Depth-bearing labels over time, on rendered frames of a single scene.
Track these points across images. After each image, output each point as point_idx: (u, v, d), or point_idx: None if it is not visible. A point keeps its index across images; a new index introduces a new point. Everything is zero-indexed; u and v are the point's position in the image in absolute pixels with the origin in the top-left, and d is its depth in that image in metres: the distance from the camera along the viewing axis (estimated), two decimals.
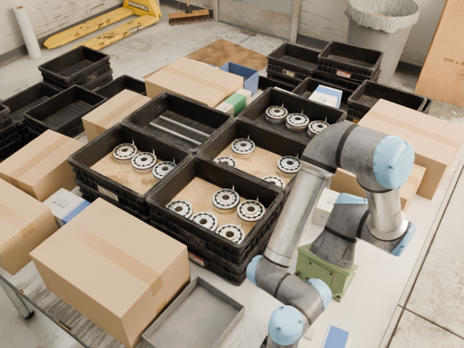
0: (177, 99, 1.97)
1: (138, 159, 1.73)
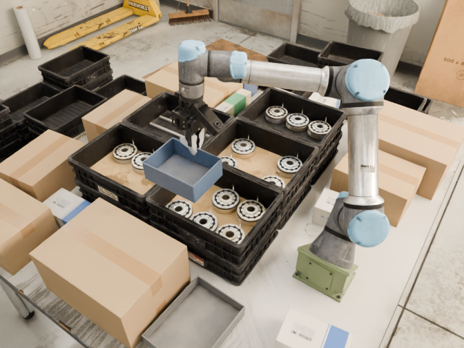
0: (177, 99, 1.97)
1: (138, 159, 1.73)
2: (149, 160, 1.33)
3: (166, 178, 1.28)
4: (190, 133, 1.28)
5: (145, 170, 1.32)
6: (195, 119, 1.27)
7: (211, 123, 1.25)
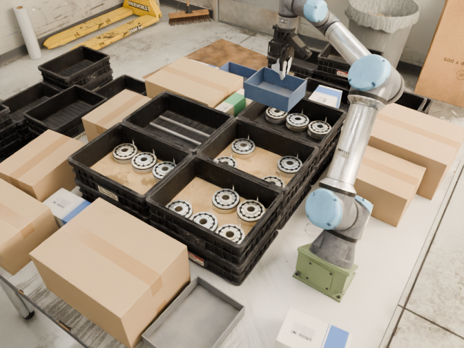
0: (177, 99, 1.97)
1: (138, 159, 1.73)
2: (248, 81, 1.69)
3: (265, 93, 1.63)
4: (283, 59, 1.64)
5: (246, 88, 1.68)
6: (288, 47, 1.62)
7: (302, 49, 1.60)
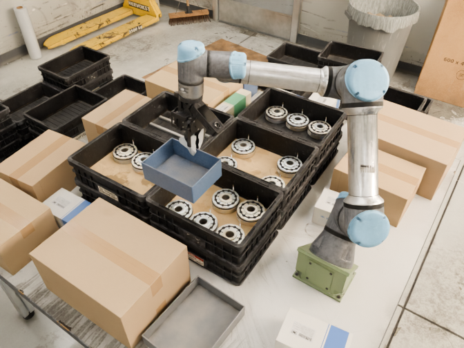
0: (177, 99, 1.97)
1: (138, 159, 1.73)
2: (148, 160, 1.33)
3: (166, 178, 1.28)
4: (189, 134, 1.28)
5: (144, 170, 1.32)
6: (194, 120, 1.27)
7: (210, 123, 1.24)
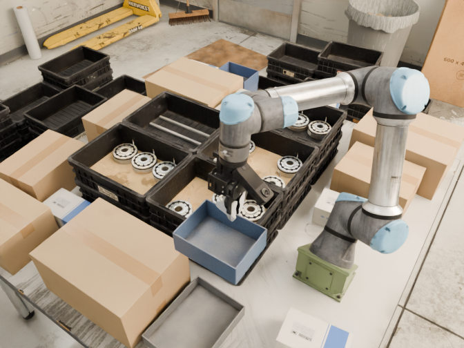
0: (177, 99, 1.97)
1: (138, 159, 1.73)
2: (180, 229, 1.12)
3: (202, 254, 1.07)
4: (230, 200, 1.07)
5: (175, 241, 1.11)
6: (237, 185, 1.06)
7: (257, 190, 1.04)
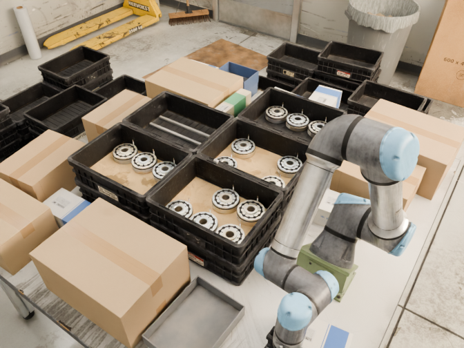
0: (177, 99, 1.97)
1: (138, 159, 1.73)
2: None
3: None
4: None
5: None
6: None
7: None
